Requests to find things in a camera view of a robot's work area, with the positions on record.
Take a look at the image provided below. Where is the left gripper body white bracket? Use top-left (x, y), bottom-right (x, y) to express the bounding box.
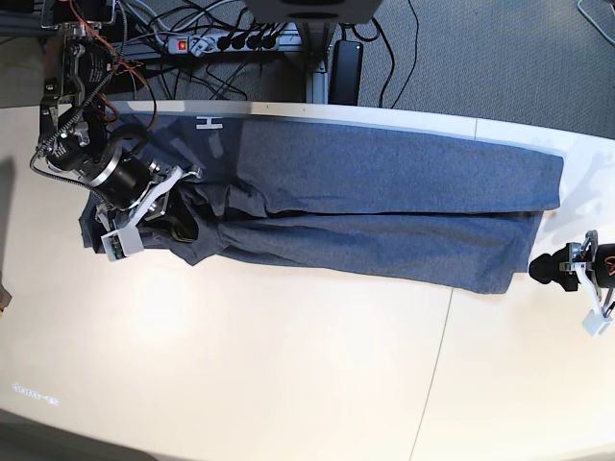
top-left (566, 230), bottom-right (614, 319)

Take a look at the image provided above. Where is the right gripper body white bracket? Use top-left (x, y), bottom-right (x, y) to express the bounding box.
top-left (88, 156), bottom-right (202, 242)

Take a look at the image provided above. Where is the blue grey T-shirt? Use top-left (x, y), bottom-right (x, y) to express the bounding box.
top-left (79, 110), bottom-right (564, 295)

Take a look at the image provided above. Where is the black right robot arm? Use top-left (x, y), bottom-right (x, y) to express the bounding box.
top-left (30, 1), bottom-right (201, 261)

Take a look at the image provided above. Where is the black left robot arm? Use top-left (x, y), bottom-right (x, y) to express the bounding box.
top-left (529, 230), bottom-right (614, 337)

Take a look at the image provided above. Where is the white power strip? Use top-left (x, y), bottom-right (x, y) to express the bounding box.
top-left (165, 32), bottom-right (280, 58)

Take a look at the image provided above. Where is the black power adapter brick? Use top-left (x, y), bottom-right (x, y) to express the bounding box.
top-left (329, 39), bottom-right (363, 106)

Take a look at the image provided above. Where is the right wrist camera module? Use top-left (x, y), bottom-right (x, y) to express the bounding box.
top-left (101, 227), bottom-right (144, 262)

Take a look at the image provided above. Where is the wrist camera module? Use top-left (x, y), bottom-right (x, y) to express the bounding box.
top-left (582, 311), bottom-right (613, 337)
top-left (101, 227), bottom-right (144, 262)

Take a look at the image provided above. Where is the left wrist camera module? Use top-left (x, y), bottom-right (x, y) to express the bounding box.
top-left (582, 311), bottom-right (613, 337)

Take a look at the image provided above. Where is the silver aluminium frame post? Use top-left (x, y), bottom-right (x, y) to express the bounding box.
top-left (297, 21), bottom-right (337, 105)

